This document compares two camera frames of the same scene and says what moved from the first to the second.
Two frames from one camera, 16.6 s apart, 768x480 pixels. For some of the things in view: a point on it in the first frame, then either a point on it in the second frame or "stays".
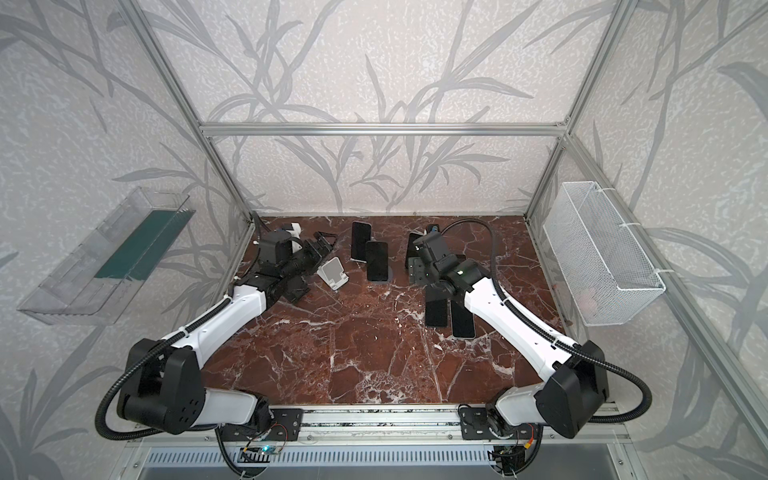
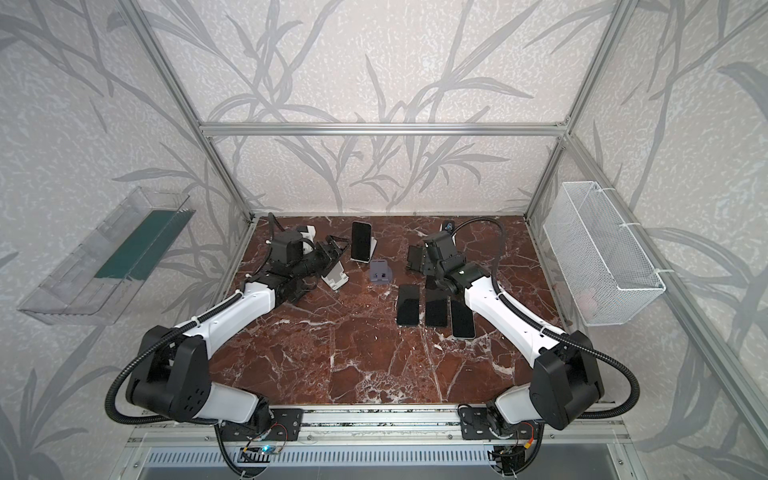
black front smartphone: (463, 321) stays
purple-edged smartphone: (360, 234) stays
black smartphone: (377, 260) → (408, 305)
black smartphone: (436, 307) stays
